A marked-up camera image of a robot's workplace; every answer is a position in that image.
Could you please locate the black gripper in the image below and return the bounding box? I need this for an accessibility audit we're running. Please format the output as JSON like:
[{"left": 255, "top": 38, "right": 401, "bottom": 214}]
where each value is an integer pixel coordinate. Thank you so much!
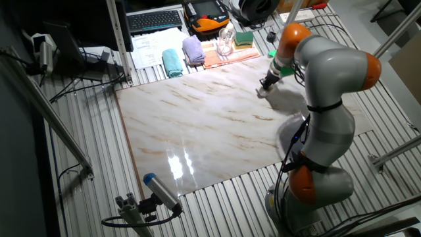
[{"left": 259, "top": 74, "right": 280, "bottom": 92}]

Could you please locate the white rectangular sponge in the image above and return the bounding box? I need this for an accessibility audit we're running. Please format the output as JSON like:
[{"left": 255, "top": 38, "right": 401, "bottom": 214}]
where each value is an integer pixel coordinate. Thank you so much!
[{"left": 256, "top": 88, "right": 277, "bottom": 99}]

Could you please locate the green yellow sponge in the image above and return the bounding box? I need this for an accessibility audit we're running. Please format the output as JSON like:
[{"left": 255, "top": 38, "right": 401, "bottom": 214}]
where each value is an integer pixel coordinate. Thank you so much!
[{"left": 234, "top": 31, "right": 255, "bottom": 50}]

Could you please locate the clear glass cup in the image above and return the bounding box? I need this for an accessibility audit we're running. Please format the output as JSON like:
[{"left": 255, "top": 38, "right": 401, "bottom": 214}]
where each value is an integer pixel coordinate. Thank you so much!
[{"left": 216, "top": 28, "right": 236, "bottom": 56}]

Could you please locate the orange cloth mat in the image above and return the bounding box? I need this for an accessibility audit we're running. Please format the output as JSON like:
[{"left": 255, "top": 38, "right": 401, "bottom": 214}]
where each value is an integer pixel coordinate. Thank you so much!
[{"left": 200, "top": 39, "right": 260, "bottom": 69}]

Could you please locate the black round spool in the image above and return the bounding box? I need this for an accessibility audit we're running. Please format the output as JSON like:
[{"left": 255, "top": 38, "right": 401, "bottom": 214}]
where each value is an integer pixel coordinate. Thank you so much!
[{"left": 238, "top": 0, "right": 280, "bottom": 27}]

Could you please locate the purple folded cloth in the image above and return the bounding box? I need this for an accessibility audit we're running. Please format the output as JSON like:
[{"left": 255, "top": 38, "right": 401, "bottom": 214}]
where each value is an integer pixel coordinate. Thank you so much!
[{"left": 182, "top": 34, "right": 207, "bottom": 65}]

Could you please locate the white power strip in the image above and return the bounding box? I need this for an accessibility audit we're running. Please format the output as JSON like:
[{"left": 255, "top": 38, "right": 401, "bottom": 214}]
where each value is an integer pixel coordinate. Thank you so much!
[{"left": 279, "top": 9, "right": 316, "bottom": 24}]

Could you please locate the orange black teach pendant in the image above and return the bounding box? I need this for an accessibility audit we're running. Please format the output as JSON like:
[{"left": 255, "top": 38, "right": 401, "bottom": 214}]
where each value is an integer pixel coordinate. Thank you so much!
[{"left": 183, "top": 0, "right": 230, "bottom": 34}]

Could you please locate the teal rolled towel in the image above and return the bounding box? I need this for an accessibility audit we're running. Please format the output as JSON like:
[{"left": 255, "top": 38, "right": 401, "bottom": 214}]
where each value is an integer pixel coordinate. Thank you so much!
[{"left": 161, "top": 48, "right": 184, "bottom": 79}]

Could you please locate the white paper sheet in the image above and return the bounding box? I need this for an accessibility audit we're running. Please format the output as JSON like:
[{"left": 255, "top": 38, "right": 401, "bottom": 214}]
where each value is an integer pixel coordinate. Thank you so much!
[{"left": 130, "top": 28, "right": 190, "bottom": 70}]

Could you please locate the black computer keyboard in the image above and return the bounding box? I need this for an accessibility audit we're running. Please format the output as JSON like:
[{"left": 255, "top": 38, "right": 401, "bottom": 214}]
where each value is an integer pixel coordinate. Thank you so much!
[{"left": 126, "top": 9, "right": 184, "bottom": 34}]

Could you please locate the brown cardboard box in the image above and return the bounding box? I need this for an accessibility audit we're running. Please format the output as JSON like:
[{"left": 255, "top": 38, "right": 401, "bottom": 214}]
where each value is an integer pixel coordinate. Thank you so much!
[{"left": 387, "top": 39, "right": 421, "bottom": 106}]

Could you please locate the black office chair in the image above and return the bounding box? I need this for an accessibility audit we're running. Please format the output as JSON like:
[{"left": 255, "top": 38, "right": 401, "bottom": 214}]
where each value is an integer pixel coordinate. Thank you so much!
[{"left": 370, "top": 0, "right": 421, "bottom": 24}]

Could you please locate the black flat bar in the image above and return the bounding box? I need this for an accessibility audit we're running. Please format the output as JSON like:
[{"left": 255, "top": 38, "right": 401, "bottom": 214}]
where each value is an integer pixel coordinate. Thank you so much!
[{"left": 341, "top": 215, "right": 421, "bottom": 237}]

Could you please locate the short aluminium profile stub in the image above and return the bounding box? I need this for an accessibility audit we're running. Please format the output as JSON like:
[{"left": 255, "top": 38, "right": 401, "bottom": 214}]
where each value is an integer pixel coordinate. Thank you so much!
[{"left": 114, "top": 192, "right": 155, "bottom": 237}]

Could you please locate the grey monitor stand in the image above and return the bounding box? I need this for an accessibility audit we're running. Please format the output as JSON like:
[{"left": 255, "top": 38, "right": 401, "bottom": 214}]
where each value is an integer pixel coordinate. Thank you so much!
[{"left": 43, "top": 21, "right": 111, "bottom": 82}]

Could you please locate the long slanted aluminium beam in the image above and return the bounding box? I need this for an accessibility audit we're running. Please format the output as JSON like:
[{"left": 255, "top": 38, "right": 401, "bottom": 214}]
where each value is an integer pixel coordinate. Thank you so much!
[{"left": 0, "top": 45, "right": 95, "bottom": 180}]

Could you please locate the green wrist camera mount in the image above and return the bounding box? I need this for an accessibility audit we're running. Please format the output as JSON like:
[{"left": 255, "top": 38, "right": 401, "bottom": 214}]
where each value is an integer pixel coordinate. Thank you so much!
[{"left": 268, "top": 49, "right": 296, "bottom": 78}]

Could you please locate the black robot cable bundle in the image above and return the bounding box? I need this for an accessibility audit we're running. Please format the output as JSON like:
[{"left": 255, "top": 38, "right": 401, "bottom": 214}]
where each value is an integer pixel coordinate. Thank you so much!
[{"left": 272, "top": 22, "right": 362, "bottom": 236}]

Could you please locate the thin aluminium frame post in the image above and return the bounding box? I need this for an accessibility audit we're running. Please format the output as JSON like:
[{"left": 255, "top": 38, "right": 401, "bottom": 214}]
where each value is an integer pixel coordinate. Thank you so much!
[{"left": 282, "top": 0, "right": 303, "bottom": 29}]

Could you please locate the red handled screwdriver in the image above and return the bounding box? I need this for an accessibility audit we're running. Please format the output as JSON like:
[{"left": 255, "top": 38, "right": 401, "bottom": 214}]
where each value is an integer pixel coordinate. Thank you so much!
[{"left": 301, "top": 1, "right": 329, "bottom": 11}]

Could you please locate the slanted aluminium frame beam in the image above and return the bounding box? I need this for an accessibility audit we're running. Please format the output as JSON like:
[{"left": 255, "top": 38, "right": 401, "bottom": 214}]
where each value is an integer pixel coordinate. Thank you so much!
[{"left": 373, "top": 1, "right": 421, "bottom": 60}]

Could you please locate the low aluminium frame beam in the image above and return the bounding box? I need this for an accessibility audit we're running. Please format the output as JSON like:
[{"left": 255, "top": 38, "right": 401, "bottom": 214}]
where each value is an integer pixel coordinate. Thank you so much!
[{"left": 367, "top": 134, "right": 421, "bottom": 174}]

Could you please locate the silver camera with blue cap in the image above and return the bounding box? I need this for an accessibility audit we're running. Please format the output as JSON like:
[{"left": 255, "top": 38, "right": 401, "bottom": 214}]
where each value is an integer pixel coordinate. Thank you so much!
[{"left": 143, "top": 172, "right": 184, "bottom": 213}]

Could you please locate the upright aluminium profile post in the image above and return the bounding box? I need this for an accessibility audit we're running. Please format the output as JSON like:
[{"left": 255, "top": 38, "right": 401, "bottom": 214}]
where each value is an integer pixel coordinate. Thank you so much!
[{"left": 105, "top": 0, "right": 134, "bottom": 87}]

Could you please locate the black camera clamp bracket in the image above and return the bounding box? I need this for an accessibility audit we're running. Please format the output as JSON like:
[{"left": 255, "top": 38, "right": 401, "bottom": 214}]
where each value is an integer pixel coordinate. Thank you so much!
[{"left": 137, "top": 194, "right": 162, "bottom": 223}]

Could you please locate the black camera cable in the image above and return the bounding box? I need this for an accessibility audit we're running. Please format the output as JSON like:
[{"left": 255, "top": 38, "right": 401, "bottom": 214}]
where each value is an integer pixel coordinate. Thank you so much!
[{"left": 101, "top": 203, "right": 184, "bottom": 228}]

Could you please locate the silver camera on white mount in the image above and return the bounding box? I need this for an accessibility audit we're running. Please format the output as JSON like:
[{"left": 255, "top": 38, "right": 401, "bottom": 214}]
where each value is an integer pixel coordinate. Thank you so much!
[{"left": 31, "top": 32, "right": 57, "bottom": 75}]

